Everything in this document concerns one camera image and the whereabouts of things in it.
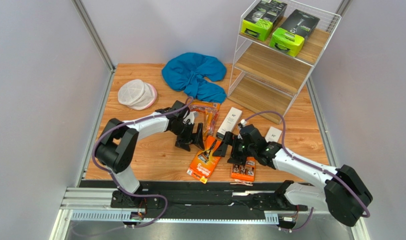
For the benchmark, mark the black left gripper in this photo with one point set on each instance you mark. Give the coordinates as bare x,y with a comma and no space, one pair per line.
196,138

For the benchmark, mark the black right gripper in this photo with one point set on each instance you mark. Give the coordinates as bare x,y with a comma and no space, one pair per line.
234,150

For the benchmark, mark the orange razor box back side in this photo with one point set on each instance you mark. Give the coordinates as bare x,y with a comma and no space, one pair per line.
246,172

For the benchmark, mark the orange Gillette Fusion5 box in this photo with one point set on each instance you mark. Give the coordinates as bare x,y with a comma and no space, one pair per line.
204,163

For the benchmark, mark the black green Gillette Labs box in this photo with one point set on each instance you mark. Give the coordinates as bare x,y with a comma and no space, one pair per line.
292,34

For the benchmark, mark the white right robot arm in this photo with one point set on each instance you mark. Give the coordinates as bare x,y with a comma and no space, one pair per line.
309,176

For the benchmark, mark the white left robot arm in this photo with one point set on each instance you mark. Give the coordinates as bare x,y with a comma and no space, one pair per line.
114,149

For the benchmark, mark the black green box on shelf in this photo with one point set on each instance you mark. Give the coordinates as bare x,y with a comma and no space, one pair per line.
262,18

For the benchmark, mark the white tall box near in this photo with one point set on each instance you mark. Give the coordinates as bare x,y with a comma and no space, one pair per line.
230,121

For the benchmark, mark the white tall box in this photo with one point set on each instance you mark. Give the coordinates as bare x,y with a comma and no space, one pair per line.
273,134
230,121

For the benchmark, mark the orange razor bag vertical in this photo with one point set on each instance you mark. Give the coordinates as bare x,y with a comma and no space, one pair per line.
210,119

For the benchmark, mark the orange razor bag horizontal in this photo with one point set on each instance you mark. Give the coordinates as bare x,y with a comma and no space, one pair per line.
203,106

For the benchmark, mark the white tall box far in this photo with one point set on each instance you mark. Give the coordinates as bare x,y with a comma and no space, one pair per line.
273,134

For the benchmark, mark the blue cloth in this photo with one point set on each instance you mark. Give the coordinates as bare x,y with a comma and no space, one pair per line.
196,75

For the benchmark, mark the white mesh laundry bag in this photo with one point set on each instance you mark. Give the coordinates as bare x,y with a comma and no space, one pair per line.
137,95

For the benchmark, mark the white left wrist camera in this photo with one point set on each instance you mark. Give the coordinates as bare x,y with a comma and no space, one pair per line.
190,119

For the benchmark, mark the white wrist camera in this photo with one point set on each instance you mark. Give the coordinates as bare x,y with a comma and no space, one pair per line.
190,119
242,123

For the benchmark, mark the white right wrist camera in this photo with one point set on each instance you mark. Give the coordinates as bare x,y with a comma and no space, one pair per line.
242,123

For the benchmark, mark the black mounting rail base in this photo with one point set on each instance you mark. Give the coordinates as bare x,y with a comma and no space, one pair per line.
214,203

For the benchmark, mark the white wire wooden shelf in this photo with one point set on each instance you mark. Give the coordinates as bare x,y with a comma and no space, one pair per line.
268,81

